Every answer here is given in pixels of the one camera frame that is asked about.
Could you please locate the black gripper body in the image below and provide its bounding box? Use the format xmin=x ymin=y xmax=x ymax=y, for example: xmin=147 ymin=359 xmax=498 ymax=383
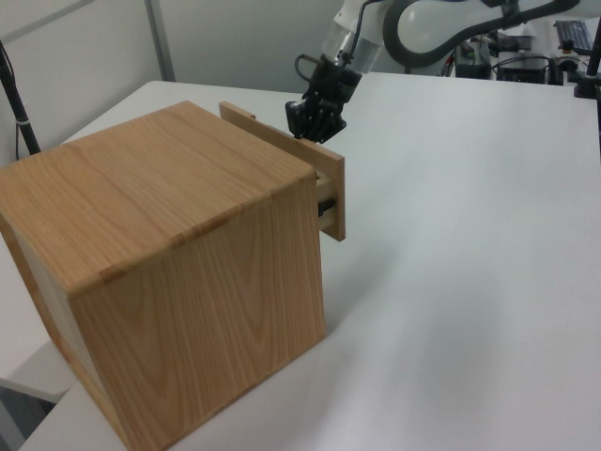
xmin=305 ymin=54 xmax=363 ymax=103

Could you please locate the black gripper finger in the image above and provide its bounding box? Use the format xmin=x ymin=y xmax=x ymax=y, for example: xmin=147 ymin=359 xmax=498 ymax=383
xmin=284 ymin=94 xmax=321 ymax=140
xmin=311 ymin=96 xmax=348 ymax=145

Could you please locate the light wooden drawer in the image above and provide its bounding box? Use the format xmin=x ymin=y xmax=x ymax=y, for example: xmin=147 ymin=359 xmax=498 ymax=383
xmin=219 ymin=101 xmax=347 ymax=243

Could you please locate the background lab electronics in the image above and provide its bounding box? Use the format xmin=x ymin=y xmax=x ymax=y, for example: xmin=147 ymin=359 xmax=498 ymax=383
xmin=439 ymin=27 xmax=565 ymax=86

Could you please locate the oak wooden cabinet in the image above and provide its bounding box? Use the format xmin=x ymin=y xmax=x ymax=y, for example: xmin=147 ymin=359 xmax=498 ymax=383
xmin=0 ymin=100 xmax=328 ymax=451

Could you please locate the black keyboard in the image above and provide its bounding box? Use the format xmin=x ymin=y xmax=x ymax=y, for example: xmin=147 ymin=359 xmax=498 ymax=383
xmin=552 ymin=20 xmax=594 ymax=54

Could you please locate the black tripod pole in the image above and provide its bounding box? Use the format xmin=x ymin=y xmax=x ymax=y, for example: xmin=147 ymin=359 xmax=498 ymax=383
xmin=0 ymin=39 xmax=42 ymax=157

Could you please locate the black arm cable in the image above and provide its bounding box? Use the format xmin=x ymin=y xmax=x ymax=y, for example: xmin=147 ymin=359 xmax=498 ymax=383
xmin=345 ymin=0 xmax=378 ymax=65

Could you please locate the black table clamp mount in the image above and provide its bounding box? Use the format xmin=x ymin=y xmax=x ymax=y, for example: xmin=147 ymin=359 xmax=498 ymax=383
xmin=571 ymin=28 xmax=601 ymax=101

